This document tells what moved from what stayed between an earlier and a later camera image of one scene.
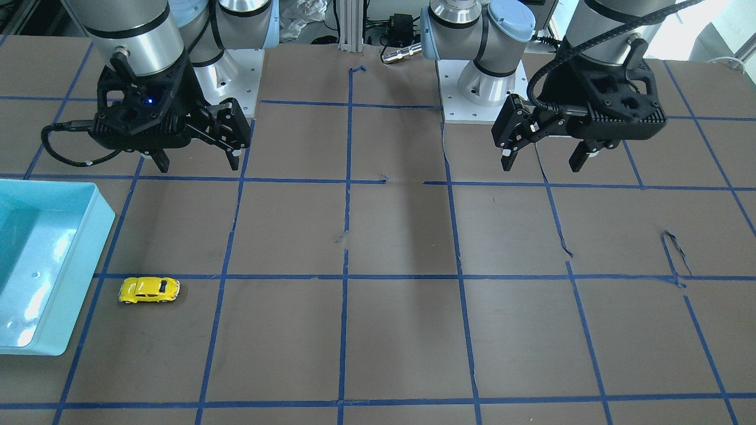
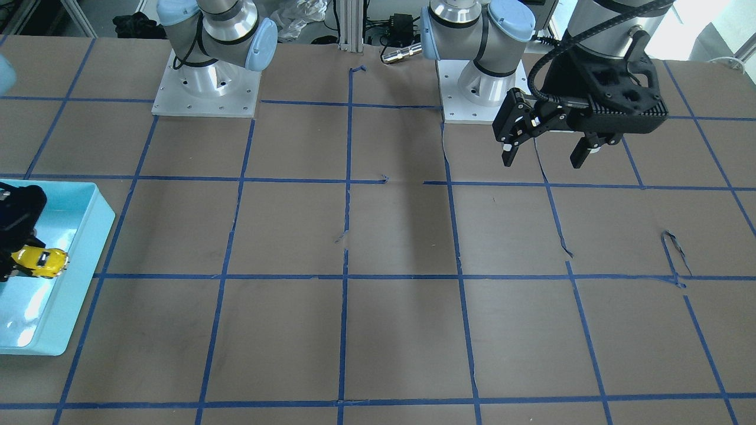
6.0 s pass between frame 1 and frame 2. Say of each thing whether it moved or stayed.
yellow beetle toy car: moved
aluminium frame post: stayed
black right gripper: moved
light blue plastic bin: stayed
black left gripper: stayed
